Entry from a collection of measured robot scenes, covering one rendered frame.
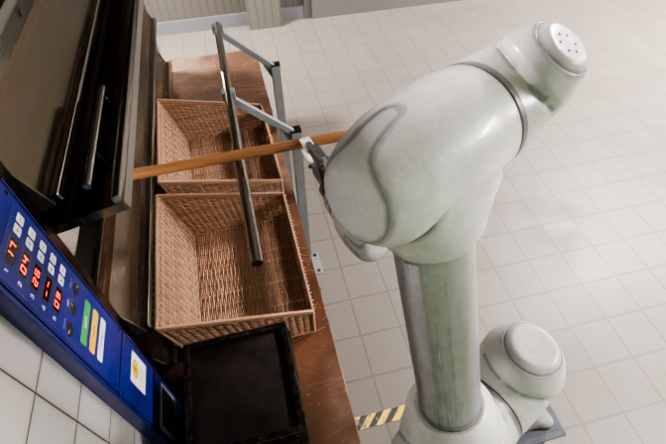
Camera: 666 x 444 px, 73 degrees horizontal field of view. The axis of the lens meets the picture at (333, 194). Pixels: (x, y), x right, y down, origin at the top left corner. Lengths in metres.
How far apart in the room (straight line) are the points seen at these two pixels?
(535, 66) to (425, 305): 0.30
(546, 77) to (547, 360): 0.57
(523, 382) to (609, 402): 1.56
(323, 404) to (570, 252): 1.75
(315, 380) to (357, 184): 1.23
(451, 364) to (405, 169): 0.34
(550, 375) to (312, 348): 0.89
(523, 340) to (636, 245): 2.15
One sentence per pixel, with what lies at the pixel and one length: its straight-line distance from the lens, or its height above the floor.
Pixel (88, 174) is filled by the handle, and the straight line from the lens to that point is 0.97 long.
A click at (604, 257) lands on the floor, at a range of 2.89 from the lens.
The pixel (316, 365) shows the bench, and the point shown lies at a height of 0.58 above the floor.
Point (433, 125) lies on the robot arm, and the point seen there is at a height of 1.81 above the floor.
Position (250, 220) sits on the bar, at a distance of 1.17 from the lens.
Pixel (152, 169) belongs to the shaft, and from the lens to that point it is 1.31.
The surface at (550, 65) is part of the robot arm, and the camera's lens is 0.52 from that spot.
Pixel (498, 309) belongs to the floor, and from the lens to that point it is 2.47.
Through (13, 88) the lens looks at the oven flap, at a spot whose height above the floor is 1.58.
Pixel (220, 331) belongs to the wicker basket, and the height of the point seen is 0.74.
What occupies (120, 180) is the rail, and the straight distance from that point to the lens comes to 0.97.
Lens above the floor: 2.07
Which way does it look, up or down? 48 degrees down
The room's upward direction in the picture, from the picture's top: 1 degrees counter-clockwise
